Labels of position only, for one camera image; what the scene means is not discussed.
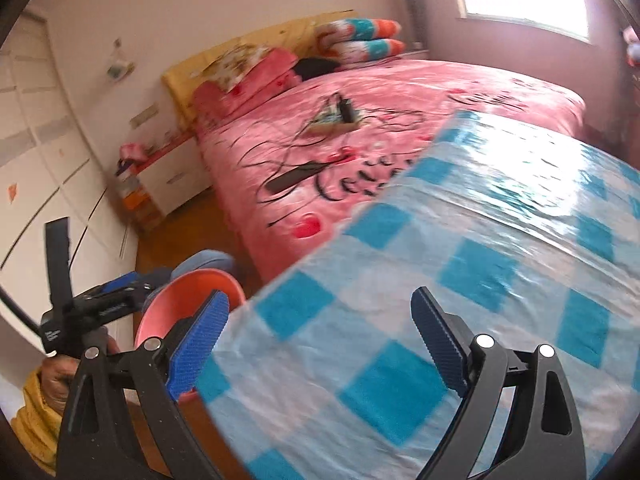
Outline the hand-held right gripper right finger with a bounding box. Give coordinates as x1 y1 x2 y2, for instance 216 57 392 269
410 286 587 480

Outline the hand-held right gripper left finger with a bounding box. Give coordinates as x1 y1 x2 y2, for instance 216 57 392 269
55 290 231 480

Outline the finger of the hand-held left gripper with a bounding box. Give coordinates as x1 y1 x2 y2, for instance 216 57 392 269
95 271 156 301

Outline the pink plastic basin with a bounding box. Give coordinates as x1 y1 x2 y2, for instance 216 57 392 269
134 268 247 403

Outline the person's left forearm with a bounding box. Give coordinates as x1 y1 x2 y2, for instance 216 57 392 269
10 365 63 476

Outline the person's left hand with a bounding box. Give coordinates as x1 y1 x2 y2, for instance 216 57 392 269
39 354 83 416

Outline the blue checkered plastic tablecloth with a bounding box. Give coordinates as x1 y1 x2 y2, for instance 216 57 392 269
192 110 640 480

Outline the white and orange nightstand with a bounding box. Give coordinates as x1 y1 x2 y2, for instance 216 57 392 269
117 132 213 233

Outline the white wardrobe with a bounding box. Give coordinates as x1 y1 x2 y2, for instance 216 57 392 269
0 7 138 301

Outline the black smartphone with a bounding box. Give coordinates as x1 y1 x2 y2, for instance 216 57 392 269
264 161 321 193

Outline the hanging clear plastic bag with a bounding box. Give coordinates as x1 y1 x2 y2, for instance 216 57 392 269
105 37 136 83

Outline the white power strip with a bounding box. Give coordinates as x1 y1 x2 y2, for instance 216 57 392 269
306 107 361 136

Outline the yellow headboard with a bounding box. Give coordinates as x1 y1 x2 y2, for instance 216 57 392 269
161 9 356 126

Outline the yellow floral pillow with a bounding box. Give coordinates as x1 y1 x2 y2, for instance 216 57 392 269
200 44 273 93

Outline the black charger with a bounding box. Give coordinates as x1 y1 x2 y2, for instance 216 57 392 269
332 95 357 123

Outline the folded pink blanket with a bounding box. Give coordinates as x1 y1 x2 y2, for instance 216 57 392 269
192 47 301 121

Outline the pink printed blanket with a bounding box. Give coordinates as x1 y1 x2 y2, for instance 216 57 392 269
192 57 586 281

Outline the black cloth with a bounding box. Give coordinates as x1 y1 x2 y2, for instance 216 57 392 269
295 57 341 81

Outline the grey curtain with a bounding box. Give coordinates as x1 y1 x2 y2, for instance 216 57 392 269
395 0 436 51

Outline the white wall switch panel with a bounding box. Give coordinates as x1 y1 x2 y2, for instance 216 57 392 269
129 102 161 128

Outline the tangled thin black cable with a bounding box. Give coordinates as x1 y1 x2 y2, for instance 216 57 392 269
240 105 436 231

